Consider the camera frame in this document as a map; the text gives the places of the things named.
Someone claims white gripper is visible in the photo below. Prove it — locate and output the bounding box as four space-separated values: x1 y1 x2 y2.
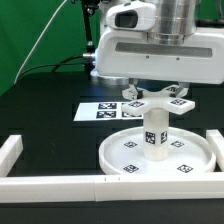
96 28 224 100

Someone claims white rod part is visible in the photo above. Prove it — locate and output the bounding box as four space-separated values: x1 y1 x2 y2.
121 84 195 116

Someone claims white round table top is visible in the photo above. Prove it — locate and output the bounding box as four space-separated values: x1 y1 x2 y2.
99 127 216 175

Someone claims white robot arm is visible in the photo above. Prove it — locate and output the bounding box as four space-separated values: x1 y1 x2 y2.
95 0 224 84

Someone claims white paper marker sheet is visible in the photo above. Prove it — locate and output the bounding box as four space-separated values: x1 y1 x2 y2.
74 102 143 121

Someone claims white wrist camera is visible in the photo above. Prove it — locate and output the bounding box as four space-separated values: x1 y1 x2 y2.
106 1 156 31

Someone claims black cable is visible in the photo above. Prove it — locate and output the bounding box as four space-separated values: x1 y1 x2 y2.
16 55 88 83

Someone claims black camera stand pole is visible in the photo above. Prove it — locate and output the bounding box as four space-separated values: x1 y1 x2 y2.
71 0 101 76

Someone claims white front frame bar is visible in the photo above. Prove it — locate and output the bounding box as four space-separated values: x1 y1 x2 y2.
0 172 224 203

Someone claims white left frame bar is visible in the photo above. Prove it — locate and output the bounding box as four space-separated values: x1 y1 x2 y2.
0 135 23 177

